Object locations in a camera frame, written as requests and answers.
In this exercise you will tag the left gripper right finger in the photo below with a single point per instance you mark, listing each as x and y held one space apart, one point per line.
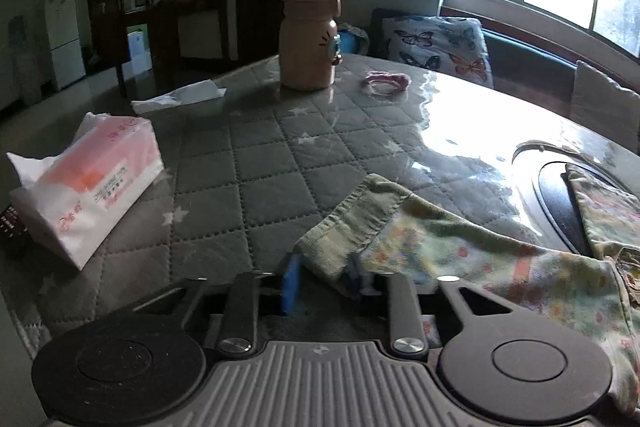
393 297

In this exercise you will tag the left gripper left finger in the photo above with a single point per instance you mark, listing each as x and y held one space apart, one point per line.
251 296

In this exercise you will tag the floral patterned child garment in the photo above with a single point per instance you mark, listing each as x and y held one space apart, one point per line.
392 229

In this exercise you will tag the grey quilted star tablecloth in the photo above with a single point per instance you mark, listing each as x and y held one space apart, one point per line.
246 175

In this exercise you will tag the black induction cooktop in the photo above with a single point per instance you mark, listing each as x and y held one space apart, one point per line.
543 183

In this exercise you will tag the pink tissue pack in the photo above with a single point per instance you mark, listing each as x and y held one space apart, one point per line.
70 202

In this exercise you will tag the white crumpled tissue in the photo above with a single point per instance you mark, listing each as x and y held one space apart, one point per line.
193 93

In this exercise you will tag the pink cartoon thermos bottle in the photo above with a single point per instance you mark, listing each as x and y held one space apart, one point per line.
309 44

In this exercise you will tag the blue bag on sofa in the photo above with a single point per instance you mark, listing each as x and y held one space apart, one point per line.
354 40

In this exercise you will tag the dark blue sofa bench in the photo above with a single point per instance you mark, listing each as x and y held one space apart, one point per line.
518 69

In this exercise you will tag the butterfly print pillow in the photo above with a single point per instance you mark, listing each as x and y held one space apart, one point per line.
454 46

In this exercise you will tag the grey cushion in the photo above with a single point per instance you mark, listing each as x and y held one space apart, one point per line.
602 105

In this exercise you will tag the white refrigerator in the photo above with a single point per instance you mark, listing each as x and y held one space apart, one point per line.
64 43

